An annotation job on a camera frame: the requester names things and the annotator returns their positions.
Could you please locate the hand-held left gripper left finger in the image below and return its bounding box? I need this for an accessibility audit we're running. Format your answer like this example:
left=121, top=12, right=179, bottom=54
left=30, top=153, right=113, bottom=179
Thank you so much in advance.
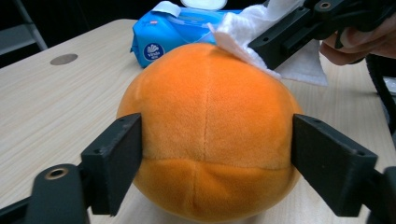
left=79, top=112, right=144, bottom=217

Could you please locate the white metal stand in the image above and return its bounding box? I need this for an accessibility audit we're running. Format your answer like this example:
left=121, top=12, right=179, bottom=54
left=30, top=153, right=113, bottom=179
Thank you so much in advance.
left=0, top=0, right=50, bottom=58

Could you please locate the white wet wipe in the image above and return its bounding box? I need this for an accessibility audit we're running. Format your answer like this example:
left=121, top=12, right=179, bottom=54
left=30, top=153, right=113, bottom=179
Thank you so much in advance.
left=207, top=0, right=329, bottom=88

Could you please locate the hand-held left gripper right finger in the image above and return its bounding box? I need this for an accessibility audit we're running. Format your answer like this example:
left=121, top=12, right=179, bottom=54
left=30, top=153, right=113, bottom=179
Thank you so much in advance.
left=290, top=113, right=379, bottom=218

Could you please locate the right hand-held gripper cable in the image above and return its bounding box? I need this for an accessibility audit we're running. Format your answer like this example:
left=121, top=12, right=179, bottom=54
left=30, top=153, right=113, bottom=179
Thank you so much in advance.
left=365, top=53, right=396, bottom=135

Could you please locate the blue wet wipes pack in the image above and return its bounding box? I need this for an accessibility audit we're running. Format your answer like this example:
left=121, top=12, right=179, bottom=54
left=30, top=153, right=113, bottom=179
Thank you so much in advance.
left=130, top=0, right=245, bottom=69

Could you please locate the orange plush toy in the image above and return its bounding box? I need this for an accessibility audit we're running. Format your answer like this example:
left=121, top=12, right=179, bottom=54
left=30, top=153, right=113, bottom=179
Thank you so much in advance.
left=116, top=42, right=304, bottom=224

